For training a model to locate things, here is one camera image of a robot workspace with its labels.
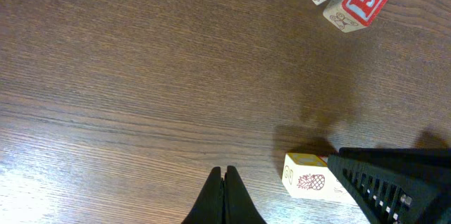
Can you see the plain wooden picture block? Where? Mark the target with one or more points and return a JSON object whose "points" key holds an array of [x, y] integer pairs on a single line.
{"points": [[306, 176]]}

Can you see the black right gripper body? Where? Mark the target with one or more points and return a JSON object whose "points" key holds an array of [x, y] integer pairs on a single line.
{"points": [[396, 185]]}

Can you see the wooden block red E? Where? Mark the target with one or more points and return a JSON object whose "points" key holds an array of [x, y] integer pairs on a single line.
{"points": [[352, 15]]}

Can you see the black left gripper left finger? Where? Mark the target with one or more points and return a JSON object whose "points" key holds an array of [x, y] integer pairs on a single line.
{"points": [[208, 207]]}

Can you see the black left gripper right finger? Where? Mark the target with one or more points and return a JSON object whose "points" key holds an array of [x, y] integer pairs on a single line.
{"points": [[238, 205]]}

